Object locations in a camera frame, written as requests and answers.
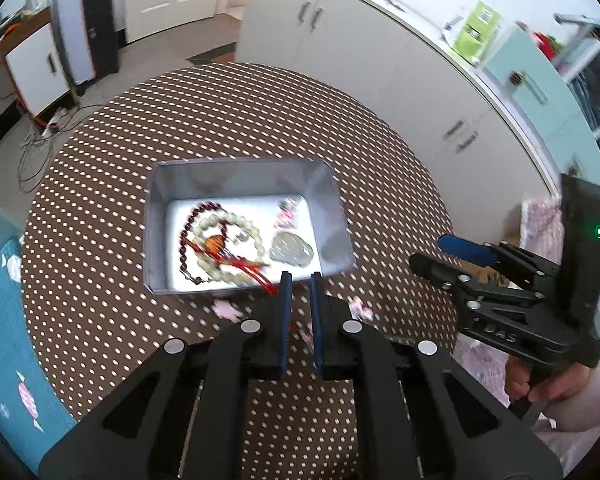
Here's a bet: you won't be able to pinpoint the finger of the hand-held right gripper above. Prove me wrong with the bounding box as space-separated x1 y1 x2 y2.
409 251 548 312
438 234 563 288

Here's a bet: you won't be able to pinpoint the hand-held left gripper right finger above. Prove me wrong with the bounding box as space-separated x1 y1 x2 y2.
309 271 564 480

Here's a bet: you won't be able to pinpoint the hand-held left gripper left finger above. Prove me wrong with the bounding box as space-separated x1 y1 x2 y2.
37 270 294 480

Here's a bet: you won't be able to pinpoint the pale jade pendant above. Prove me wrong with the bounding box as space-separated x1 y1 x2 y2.
270 230 315 265

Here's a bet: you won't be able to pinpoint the white bead bracelet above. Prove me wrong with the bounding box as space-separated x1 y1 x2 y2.
190 210 269 287

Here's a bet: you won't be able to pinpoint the red string amber bead bracelet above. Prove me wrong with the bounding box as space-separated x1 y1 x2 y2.
185 232 281 296

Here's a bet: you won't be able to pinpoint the dark red bead bracelet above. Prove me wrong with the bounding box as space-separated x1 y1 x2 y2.
177 201 224 275

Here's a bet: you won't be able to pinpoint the grey metal box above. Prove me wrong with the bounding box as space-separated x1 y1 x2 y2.
142 159 356 295

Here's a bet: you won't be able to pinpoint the person's right hand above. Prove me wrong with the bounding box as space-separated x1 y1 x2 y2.
502 358 600 403

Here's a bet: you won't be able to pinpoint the teal drawer unit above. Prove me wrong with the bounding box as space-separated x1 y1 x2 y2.
482 27 600 187

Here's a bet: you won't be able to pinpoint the white shelf unit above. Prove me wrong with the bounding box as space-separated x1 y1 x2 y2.
562 25 600 182

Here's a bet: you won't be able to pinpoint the cream sideboard cabinet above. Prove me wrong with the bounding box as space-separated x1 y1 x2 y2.
235 0 567 202

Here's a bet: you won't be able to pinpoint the green box on counter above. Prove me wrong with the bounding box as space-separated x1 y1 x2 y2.
452 1 501 66

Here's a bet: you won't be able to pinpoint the red stuffed toy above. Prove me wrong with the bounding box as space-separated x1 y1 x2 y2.
517 22 564 61

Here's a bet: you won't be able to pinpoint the grey metal railing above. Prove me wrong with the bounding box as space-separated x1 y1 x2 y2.
553 12 600 69

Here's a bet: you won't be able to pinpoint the brown polka dot tablecloth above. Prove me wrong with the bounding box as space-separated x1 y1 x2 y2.
22 62 463 480

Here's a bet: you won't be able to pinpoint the teal printed blanket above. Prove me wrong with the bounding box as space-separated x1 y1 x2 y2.
0 237 79 444

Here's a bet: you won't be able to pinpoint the white power strip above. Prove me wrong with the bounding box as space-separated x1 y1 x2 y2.
42 107 66 134

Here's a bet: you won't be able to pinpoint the black suitcase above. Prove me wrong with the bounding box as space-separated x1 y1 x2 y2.
82 0 121 79

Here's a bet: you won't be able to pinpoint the white wooden cabinet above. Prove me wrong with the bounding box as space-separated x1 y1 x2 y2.
0 7 74 119

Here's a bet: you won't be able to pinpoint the tangled floor cables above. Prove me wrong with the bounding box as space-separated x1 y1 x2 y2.
15 100 101 194

